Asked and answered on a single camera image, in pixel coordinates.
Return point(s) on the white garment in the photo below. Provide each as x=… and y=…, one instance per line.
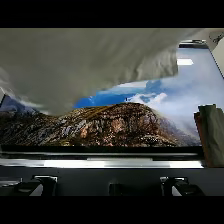
x=83, y=63

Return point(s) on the silver frame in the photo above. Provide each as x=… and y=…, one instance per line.
x=100, y=163

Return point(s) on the brown garment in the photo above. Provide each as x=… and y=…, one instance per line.
x=200, y=133

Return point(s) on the green garment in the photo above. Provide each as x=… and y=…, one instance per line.
x=215, y=133

